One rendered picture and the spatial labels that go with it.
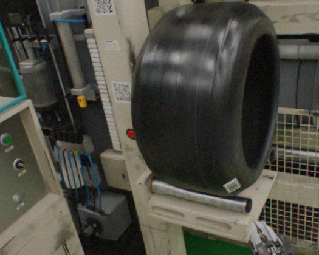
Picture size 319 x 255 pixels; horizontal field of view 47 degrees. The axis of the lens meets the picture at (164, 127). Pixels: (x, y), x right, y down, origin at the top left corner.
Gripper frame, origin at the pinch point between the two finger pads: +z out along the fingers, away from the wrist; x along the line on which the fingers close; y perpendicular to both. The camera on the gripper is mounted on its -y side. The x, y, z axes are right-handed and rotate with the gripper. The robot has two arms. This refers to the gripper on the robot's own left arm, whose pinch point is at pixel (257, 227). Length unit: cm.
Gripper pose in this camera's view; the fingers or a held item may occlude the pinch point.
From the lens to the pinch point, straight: 97.6
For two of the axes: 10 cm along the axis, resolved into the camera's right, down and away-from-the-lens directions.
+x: -8.7, 4.9, 0.8
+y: -4.4, -6.8, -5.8
